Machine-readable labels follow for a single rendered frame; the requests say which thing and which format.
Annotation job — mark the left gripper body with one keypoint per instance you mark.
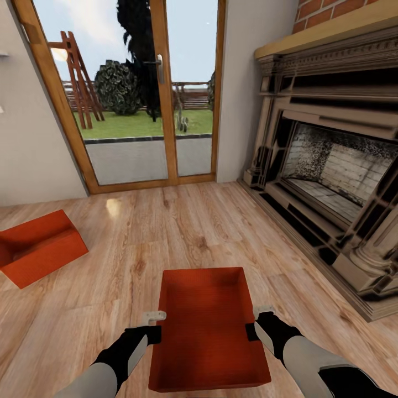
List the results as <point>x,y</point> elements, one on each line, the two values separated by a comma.
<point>154,334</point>

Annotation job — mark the storage box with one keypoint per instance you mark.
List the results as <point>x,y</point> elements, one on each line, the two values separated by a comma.
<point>204,343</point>
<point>35,249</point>

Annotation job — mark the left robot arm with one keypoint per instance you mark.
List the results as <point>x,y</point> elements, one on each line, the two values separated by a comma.
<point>105,376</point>

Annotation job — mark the door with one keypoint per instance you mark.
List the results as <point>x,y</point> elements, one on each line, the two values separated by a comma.
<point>136,84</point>

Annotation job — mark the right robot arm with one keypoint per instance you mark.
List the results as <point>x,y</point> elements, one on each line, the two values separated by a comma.
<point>318,373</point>

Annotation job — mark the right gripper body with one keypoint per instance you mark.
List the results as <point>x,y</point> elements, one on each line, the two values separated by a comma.
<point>251,332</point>

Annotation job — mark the countertop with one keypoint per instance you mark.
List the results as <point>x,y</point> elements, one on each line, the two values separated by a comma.
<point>375,16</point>

